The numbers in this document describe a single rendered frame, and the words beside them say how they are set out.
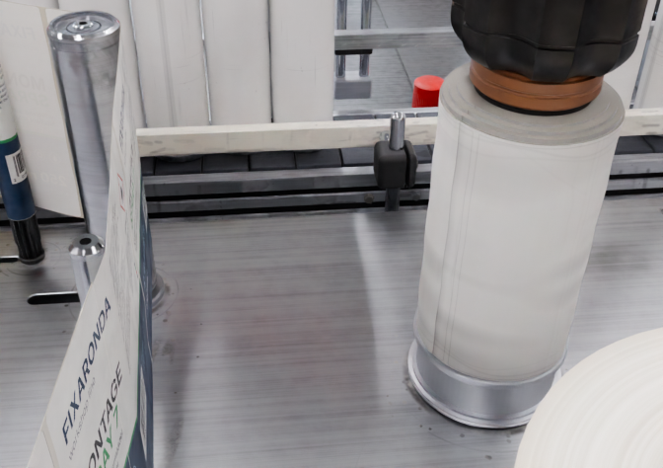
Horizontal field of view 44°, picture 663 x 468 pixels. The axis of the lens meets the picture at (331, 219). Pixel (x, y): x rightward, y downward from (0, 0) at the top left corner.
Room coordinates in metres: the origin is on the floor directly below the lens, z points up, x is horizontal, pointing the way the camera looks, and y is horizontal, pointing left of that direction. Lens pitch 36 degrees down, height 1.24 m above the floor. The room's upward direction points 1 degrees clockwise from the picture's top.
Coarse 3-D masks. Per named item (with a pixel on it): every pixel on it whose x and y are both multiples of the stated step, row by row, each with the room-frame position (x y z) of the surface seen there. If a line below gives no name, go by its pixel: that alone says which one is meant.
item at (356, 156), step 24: (432, 144) 0.60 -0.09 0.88; (624, 144) 0.61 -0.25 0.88; (648, 144) 0.61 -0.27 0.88; (144, 168) 0.56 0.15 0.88; (168, 168) 0.56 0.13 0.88; (192, 168) 0.56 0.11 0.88; (216, 168) 0.56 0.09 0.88; (240, 168) 0.56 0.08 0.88; (264, 168) 0.56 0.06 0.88; (288, 168) 0.57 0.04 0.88; (312, 168) 0.57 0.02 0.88
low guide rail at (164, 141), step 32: (160, 128) 0.56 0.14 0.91; (192, 128) 0.56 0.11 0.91; (224, 128) 0.56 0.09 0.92; (256, 128) 0.57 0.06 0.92; (288, 128) 0.57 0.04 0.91; (320, 128) 0.57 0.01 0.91; (352, 128) 0.57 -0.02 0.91; (384, 128) 0.57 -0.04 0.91; (416, 128) 0.58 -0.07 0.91; (640, 128) 0.60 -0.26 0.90
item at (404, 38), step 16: (336, 32) 0.65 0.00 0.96; (352, 32) 0.65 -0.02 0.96; (368, 32) 0.65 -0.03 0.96; (384, 32) 0.65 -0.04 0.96; (400, 32) 0.65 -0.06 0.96; (416, 32) 0.65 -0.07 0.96; (432, 32) 0.65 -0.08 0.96; (448, 32) 0.65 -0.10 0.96; (336, 48) 0.64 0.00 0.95; (352, 48) 0.64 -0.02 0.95; (368, 48) 0.65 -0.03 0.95
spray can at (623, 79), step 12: (648, 0) 0.62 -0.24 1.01; (648, 12) 0.62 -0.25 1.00; (648, 24) 0.62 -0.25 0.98; (636, 48) 0.62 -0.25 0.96; (636, 60) 0.62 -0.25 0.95; (612, 72) 0.62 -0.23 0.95; (624, 72) 0.62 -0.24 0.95; (636, 72) 0.63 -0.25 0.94; (612, 84) 0.62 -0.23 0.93; (624, 84) 0.62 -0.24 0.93; (624, 96) 0.62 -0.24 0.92
